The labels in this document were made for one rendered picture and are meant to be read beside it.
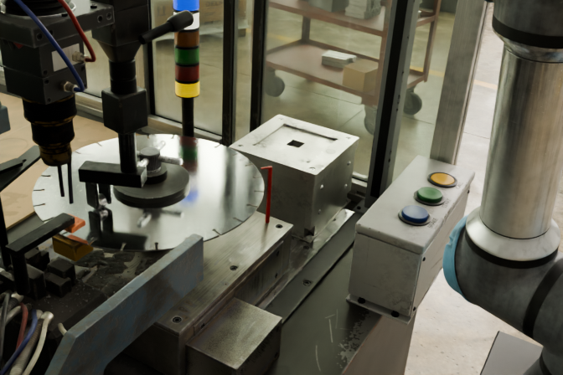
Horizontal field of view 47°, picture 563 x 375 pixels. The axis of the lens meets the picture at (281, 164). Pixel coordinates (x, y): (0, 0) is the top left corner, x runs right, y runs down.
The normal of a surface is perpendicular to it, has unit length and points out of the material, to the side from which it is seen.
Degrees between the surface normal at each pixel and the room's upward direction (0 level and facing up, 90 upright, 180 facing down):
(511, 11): 98
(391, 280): 90
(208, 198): 0
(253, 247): 0
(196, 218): 0
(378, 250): 90
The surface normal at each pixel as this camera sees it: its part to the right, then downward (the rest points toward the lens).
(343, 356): 0.05, -0.88
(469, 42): -0.50, 0.39
